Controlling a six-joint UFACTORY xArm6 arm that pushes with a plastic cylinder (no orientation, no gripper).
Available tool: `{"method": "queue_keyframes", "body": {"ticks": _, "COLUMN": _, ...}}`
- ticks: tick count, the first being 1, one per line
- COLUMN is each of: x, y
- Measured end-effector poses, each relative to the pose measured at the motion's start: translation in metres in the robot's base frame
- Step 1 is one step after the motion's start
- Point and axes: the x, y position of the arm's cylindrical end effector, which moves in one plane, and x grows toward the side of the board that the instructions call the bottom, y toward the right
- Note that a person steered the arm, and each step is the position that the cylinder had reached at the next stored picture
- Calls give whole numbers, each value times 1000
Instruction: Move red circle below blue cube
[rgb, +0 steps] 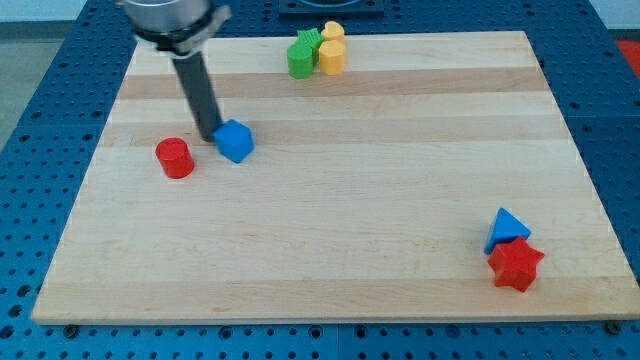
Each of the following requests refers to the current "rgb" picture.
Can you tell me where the blue cube block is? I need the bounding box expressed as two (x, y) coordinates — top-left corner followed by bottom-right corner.
(213, 119), (254, 163)

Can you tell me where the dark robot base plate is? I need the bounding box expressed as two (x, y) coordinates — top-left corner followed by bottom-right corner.
(278, 0), (385, 16)

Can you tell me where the yellow heart block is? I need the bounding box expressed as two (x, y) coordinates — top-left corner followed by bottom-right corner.
(321, 21), (345, 43)

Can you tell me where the wooden board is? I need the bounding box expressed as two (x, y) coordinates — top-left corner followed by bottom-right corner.
(32, 31), (639, 325)

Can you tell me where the green cylinder block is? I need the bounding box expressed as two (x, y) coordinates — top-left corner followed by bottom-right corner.
(286, 43), (314, 79)

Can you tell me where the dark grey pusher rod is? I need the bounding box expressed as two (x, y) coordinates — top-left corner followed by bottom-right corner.
(172, 53), (223, 143)

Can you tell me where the yellow hexagon block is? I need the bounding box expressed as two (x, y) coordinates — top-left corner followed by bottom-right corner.
(319, 40), (346, 75)

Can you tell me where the red cylinder block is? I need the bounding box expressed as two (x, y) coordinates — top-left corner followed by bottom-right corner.
(155, 137), (195, 179)

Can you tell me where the red star block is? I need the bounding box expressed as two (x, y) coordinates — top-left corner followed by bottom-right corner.
(487, 236), (545, 293)

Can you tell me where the green star block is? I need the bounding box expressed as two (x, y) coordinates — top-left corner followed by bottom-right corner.
(297, 28), (325, 65)

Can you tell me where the blue triangle block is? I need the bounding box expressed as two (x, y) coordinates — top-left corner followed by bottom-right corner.
(484, 208), (531, 255)

